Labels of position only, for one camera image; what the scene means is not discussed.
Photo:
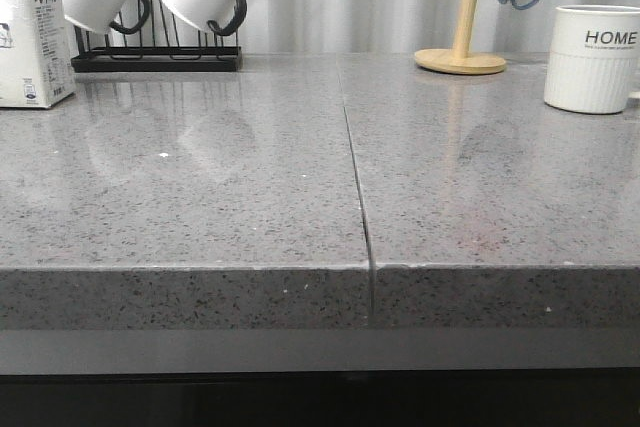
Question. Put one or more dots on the black wire mug rack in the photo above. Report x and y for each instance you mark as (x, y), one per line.
(164, 44)

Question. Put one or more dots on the wooden mug tree stand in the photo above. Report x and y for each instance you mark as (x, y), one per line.
(459, 59)

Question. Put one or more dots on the white HOME ribbed cup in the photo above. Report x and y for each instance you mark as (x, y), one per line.
(593, 57)

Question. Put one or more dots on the blue white milk carton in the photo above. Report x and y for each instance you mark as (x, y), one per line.
(36, 69)

